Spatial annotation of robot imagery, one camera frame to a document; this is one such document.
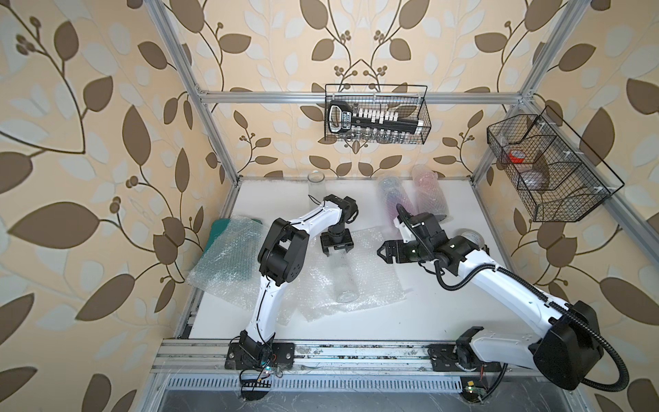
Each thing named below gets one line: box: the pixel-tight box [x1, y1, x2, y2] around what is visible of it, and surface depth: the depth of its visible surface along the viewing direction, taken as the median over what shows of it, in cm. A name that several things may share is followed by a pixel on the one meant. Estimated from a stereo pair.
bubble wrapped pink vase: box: [411, 163, 451, 219], surface depth 110 cm
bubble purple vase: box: [378, 175, 415, 219], surface depth 110 cm
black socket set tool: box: [328, 99, 426, 142], surface depth 86 cm
